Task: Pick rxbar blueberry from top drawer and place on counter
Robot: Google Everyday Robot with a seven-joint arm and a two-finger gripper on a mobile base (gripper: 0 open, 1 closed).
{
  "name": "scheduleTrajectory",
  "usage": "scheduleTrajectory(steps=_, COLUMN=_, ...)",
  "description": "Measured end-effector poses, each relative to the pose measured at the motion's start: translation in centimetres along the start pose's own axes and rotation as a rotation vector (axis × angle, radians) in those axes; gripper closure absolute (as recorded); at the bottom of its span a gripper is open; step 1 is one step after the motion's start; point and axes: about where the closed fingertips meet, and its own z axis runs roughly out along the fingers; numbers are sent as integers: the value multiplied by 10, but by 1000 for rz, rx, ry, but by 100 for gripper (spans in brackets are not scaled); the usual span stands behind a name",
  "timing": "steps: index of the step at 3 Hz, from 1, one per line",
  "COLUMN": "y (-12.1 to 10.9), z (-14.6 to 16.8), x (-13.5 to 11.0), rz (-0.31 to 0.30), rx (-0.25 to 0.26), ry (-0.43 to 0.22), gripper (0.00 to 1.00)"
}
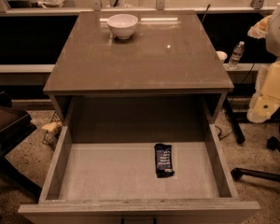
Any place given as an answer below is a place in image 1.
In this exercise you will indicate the dark brown chair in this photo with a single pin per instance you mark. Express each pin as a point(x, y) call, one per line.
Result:
point(15, 126)

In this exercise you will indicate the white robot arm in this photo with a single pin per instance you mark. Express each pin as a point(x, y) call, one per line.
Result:
point(273, 35)

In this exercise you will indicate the black table leg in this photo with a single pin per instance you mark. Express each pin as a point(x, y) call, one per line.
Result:
point(234, 123)

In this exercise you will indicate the open grey top drawer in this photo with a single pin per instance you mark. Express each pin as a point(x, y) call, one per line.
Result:
point(117, 184)

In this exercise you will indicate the grey cabinet with glossy top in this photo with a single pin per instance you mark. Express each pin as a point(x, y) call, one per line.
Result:
point(164, 84)

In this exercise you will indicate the black office chair base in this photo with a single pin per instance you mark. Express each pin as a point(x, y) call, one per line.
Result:
point(263, 150)

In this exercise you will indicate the wire basket with paper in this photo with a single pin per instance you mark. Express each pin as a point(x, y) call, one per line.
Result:
point(52, 131)

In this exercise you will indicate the white ceramic bowl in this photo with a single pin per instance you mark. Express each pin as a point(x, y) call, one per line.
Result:
point(122, 26)

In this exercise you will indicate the clear plastic water bottle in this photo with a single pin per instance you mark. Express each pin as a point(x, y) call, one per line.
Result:
point(236, 55)

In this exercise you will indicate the small white paper cup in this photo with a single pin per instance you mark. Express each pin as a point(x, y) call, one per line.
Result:
point(222, 56)

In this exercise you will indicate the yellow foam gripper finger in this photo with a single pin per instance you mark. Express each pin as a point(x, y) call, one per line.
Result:
point(260, 29)
point(266, 99)

